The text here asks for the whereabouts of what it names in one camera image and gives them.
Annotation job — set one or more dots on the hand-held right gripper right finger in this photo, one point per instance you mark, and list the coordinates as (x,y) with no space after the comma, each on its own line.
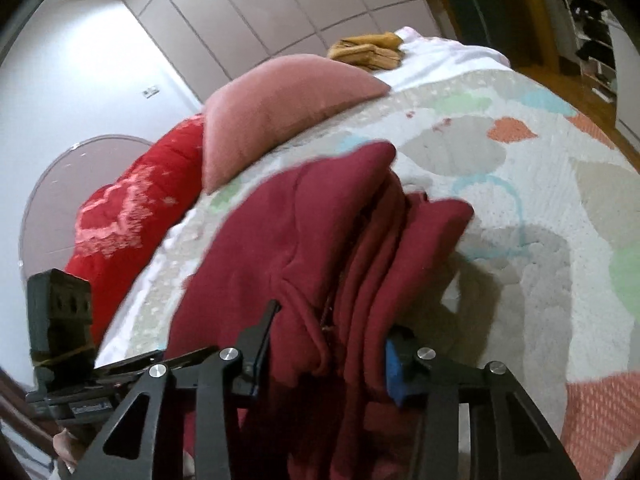
(395,370)

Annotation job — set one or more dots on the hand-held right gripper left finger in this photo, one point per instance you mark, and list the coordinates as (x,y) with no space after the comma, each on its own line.
(255,350)

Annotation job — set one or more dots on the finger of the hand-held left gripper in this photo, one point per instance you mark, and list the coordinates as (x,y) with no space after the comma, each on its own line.
(135,367)

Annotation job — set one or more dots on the maroon garment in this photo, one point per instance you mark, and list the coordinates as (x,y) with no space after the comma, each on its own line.
(300,240)

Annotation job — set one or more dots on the person's left hand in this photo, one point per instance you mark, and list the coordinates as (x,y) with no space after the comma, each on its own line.
(69,447)

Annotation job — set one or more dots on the red blanket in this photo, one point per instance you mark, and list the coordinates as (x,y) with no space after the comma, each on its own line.
(130,220)

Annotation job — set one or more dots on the patterned quilted bedspread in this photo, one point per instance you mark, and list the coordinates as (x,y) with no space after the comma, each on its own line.
(550,240)

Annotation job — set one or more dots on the pink pillow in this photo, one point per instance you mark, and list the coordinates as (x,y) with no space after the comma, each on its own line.
(280,110)

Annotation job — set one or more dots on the folded tan cloth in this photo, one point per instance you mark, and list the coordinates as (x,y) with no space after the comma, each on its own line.
(365,52)

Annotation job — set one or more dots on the white bed sheet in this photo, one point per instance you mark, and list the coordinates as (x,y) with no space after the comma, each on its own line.
(450,55)

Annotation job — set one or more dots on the white wardrobe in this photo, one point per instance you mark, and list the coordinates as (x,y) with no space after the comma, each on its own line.
(300,5)

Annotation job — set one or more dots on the dark green door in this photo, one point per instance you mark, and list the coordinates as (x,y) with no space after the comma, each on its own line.
(470,5)

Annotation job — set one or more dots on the white shelf unit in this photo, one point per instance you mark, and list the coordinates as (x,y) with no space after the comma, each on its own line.
(590,50)

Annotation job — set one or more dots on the white wall switch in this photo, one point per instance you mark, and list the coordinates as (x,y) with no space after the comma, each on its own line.
(150,91)

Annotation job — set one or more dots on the yellow wooden door frame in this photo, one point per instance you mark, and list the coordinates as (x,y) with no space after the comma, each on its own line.
(530,5)

